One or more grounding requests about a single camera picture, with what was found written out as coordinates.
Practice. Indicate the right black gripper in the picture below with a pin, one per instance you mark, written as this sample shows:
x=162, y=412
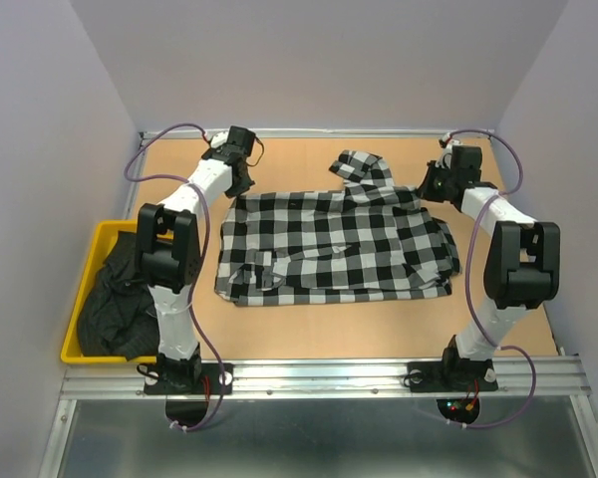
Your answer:
x=426, y=190

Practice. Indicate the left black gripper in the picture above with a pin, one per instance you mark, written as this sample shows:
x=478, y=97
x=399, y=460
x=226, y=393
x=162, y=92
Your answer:
x=242, y=186

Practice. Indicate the black white checkered shirt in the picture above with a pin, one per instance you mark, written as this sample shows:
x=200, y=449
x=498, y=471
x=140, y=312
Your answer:
x=372, y=240

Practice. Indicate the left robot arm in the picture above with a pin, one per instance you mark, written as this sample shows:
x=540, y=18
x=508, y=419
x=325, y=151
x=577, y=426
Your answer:
x=169, y=254

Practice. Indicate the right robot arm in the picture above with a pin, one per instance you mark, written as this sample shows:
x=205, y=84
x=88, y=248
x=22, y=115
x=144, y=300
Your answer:
x=521, y=271

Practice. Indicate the yellow plastic bin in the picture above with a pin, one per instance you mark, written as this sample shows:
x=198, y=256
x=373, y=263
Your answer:
x=104, y=240

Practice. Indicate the dark shirt in bin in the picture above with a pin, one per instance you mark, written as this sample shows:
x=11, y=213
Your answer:
x=118, y=317

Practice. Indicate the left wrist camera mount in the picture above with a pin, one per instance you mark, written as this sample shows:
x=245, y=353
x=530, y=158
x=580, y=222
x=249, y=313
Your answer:
x=216, y=140

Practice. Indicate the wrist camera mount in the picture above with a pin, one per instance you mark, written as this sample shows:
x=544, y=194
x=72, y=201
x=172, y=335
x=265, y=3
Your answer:
x=216, y=140
x=447, y=143

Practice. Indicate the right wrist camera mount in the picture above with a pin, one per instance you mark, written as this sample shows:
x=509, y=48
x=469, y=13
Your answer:
x=447, y=143

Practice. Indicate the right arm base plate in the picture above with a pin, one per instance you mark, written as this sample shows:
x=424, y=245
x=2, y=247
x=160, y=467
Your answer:
x=434, y=376

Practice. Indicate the aluminium front rail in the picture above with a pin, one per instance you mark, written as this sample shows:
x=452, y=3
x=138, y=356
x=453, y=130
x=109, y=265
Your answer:
x=310, y=378

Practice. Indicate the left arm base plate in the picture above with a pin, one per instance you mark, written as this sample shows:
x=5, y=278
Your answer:
x=208, y=380

